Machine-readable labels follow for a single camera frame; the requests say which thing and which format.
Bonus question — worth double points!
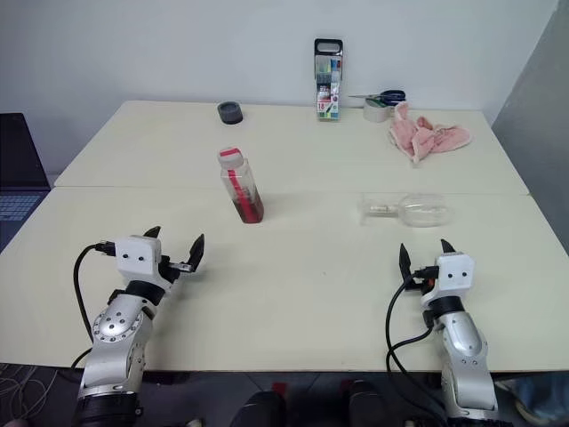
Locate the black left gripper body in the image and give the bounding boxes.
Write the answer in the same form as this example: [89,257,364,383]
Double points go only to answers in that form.
[153,254,195,286]

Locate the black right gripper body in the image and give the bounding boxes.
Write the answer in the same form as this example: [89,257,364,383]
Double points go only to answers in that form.
[410,264,441,295]

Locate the clear wine glass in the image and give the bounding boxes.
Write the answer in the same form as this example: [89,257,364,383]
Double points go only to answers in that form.
[358,191,456,230]

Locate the plastic bottle with red liquid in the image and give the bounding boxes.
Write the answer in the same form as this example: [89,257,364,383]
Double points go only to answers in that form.
[216,146,266,225]

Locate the pink crumpled cloth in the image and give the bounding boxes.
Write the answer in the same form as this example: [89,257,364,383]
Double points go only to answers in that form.
[388,101,474,168]

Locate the dark rounded shape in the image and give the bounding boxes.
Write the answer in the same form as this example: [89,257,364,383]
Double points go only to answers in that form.
[229,390,286,427]
[348,379,389,427]

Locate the black round cap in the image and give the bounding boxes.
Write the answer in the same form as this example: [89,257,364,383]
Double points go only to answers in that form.
[216,101,244,126]

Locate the dark laptop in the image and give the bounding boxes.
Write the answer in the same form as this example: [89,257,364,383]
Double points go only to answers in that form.
[0,112,52,253]

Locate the white tape roll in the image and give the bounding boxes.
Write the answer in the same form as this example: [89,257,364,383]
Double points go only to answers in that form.
[362,97,396,124]

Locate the blue object under table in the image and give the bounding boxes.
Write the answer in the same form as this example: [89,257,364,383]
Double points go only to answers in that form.
[496,372,569,424]

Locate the grey partition panel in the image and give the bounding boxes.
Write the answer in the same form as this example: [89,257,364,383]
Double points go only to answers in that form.
[487,0,569,260]

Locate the marker pen pack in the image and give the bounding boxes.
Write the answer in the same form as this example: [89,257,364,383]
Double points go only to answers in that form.
[313,37,347,123]

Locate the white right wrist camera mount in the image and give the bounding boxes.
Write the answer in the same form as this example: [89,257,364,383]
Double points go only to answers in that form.
[420,252,477,309]

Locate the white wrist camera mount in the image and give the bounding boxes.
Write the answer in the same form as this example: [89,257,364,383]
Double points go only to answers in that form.
[420,252,477,309]
[114,235,164,284]

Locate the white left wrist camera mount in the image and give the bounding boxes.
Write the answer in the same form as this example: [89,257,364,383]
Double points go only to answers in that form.
[114,235,164,284]

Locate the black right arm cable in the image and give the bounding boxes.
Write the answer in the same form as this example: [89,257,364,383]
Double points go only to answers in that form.
[384,265,441,377]

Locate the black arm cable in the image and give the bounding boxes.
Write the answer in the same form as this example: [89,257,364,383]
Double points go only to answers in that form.
[384,265,441,377]
[69,241,116,371]

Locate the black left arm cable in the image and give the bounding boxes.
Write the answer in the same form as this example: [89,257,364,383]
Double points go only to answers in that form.
[69,241,116,371]

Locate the blue handled scissors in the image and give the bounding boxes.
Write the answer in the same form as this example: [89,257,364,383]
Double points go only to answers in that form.
[347,89,407,108]

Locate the thin white cables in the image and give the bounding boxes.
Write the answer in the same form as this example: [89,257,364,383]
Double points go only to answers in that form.
[0,364,60,422]

